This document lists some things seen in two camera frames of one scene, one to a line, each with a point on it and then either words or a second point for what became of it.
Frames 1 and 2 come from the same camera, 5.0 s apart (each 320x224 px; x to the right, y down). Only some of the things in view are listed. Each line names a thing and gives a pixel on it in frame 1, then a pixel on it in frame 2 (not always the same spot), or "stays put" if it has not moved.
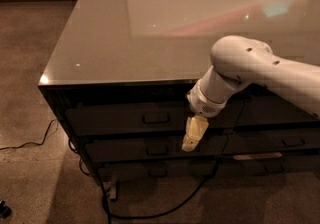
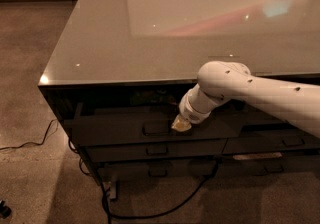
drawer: (158, 172) stays put
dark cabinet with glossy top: (134, 45) stays put
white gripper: (204, 104) to (192, 112)
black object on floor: (5, 211) stays put
